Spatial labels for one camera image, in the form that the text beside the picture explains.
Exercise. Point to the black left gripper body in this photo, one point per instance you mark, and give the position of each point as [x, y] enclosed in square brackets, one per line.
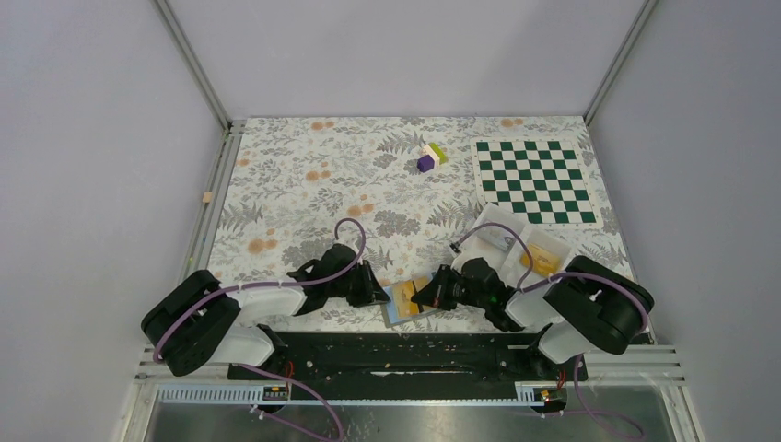
[348, 287]

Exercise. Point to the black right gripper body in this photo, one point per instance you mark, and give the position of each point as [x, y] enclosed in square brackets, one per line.
[462, 293]

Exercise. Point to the grey card holder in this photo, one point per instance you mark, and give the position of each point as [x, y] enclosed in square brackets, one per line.
[390, 314]

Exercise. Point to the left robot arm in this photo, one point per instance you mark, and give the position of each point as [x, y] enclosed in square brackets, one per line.
[200, 322]

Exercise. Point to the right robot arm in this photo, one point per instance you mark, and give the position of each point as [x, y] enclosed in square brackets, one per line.
[584, 307]

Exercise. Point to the silver card in bin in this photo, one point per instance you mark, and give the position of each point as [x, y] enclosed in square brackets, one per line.
[498, 237]

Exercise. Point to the orange card in bin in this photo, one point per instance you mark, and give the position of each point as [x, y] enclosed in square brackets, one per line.
[542, 261]

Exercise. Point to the translucent plastic bin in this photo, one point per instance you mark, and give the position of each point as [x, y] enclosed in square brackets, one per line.
[506, 263]

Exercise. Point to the floral table mat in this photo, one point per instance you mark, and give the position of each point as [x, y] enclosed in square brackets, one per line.
[301, 184]

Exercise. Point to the green white chessboard mat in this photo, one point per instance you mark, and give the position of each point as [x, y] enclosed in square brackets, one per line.
[544, 180]

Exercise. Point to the purple block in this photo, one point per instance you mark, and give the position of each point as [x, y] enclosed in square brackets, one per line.
[425, 163]

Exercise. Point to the green block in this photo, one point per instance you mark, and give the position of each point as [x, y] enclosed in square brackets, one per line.
[442, 157]

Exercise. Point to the white pink block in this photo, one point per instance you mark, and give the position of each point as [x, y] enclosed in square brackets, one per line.
[433, 157]

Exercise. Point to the left aluminium frame post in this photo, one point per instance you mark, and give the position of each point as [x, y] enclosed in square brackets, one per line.
[188, 55]

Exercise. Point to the aluminium frame post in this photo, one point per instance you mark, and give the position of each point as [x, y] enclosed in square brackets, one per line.
[188, 55]
[622, 55]

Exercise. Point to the right aluminium frame post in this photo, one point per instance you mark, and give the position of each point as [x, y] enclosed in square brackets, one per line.
[622, 55]

